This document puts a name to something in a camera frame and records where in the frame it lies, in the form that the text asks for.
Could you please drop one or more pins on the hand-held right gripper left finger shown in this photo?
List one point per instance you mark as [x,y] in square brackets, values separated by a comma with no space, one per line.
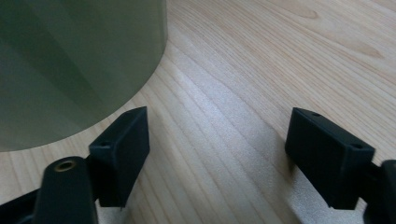
[124,149]

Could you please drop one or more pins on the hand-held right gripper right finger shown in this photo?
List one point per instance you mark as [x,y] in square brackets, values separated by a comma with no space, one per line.
[330,161]

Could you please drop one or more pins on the green ribbed trash bin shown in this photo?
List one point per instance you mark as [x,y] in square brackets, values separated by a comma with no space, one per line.
[62,68]

